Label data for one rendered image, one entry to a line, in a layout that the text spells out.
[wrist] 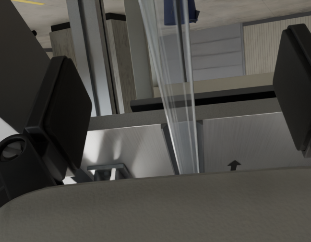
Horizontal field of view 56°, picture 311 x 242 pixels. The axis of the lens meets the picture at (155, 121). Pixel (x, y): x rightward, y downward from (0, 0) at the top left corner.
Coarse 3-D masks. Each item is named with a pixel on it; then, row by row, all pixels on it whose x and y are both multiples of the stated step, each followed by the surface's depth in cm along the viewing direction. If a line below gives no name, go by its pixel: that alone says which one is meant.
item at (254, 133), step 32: (224, 96) 21; (256, 96) 22; (96, 128) 17; (128, 128) 17; (160, 128) 17; (224, 128) 17; (256, 128) 17; (96, 160) 21; (128, 160) 21; (160, 160) 21; (224, 160) 21; (256, 160) 21; (288, 160) 21
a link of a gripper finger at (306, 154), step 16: (288, 32) 11; (304, 32) 10; (288, 48) 11; (304, 48) 10; (288, 64) 11; (304, 64) 9; (288, 80) 11; (304, 80) 9; (288, 96) 11; (304, 96) 10; (288, 112) 11; (304, 112) 10; (288, 128) 11; (304, 128) 10; (304, 144) 10
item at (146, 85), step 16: (128, 0) 50; (128, 16) 51; (128, 32) 51; (144, 32) 51; (144, 48) 52; (144, 64) 52; (144, 80) 53; (208, 80) 79; (224, 80) 73; (240, 80) 68; (256, 80) 63; (272, 80) 59; (144, 96) 53; (160, 96) 56
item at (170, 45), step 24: (144, 0) 8; (168, 0) 8; (144, 24) 9; (168, 24) 9; (168, 48) 10; (168, 72) 11; (192, 72) 11; (168, 96) 12; (192, 96) 12; (168, 120) 14; (192, 120) 14; (192, 144) 16; (192, 168) 19
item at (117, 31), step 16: (112, 16) 507; (64, 32) 544; (112, 32) 500; (64, 48) 553; (112, 48) 508; (128, 48) 544; (128, 64) 543; (128, 80) 542; (128, 96) 540; (128, 112) 539
